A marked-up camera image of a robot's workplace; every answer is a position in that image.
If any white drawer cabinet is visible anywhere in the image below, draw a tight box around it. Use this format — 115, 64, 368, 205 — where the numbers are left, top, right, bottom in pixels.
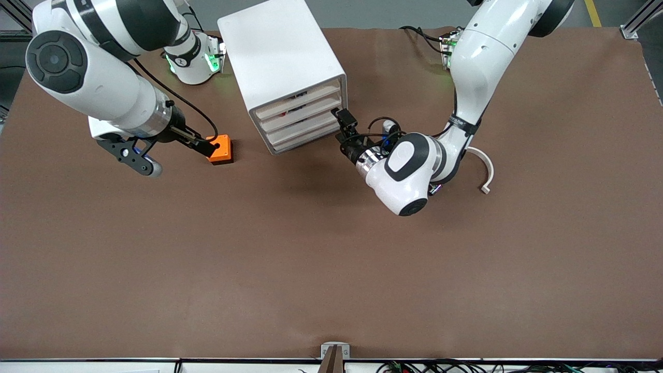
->
217, 0, 349, 156

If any orange box with round hole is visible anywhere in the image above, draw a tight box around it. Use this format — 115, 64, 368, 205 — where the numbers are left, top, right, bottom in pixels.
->
206, 134, 234, 166

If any white semicircular pipe clamp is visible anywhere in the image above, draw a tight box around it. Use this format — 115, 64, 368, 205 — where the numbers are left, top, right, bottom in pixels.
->
466, 147, 495, 195

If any brown wedge strip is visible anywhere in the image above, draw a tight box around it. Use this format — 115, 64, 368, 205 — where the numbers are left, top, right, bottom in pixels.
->
318, 346, 345, 373

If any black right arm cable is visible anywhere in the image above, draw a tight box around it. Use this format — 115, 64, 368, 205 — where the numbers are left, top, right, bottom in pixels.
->
132, 57, 219, 144

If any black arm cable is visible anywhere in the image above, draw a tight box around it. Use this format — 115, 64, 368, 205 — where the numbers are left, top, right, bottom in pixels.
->
366, 116, 411, 156
132, 57, 219, 144

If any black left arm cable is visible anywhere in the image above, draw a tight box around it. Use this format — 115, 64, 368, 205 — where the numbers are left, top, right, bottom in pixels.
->
366, 116, 411, 156

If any black base power cable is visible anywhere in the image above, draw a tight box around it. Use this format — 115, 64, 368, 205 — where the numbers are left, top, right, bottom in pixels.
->
398, 24, 448, 55

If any grey metal table bracket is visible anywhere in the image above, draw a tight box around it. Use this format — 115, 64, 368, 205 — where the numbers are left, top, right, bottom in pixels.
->
320, 341, 351, 361

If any black cable bundle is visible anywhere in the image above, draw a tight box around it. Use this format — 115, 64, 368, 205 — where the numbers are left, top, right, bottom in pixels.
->
375, 358, 663, 373

